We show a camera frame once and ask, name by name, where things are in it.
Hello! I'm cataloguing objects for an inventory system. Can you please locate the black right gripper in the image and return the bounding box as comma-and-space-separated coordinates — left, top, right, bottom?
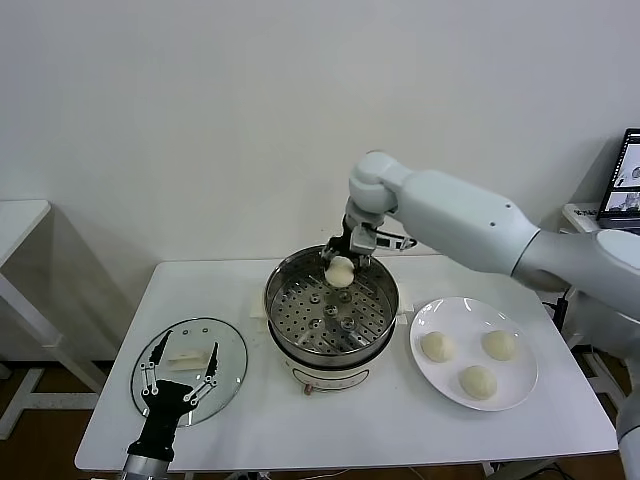
322, 222, 372, 274

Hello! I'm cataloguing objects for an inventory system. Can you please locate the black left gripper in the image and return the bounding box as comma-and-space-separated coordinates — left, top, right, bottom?
124, 330, 220, 461

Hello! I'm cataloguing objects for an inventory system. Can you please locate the white steamed baozi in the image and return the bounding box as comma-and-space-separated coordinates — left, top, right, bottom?
458, 364, 500, 401
324, 256, 355, 289
420, 330, 457, 362
481, 328, 520, 361

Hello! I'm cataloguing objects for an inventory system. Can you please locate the glass pot lid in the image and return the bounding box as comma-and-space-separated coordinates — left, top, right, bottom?
130, 315, 250, 429

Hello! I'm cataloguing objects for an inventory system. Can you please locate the stainless steel steamer basket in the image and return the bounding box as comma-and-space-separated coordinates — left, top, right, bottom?
263, 244, 401, 369

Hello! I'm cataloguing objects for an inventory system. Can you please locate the white round plate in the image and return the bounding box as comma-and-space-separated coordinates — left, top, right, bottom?
408, 297, 540, 412

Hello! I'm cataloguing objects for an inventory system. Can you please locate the white electric cooker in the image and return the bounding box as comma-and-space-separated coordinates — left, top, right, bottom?
248, 282, 414, 399

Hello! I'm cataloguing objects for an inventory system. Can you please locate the empty white side table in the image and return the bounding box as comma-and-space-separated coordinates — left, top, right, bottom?
0, 199, 109, 441

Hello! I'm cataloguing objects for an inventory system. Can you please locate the white side table with laptop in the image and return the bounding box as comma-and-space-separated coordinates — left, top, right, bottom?
559, 202, 640, 421

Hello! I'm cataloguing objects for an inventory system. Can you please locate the open laptop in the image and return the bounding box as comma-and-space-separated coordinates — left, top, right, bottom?
596, 128, 640, 231

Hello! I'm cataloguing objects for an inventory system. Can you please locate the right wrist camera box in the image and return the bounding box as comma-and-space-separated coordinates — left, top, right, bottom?
349, 224, 419, 255

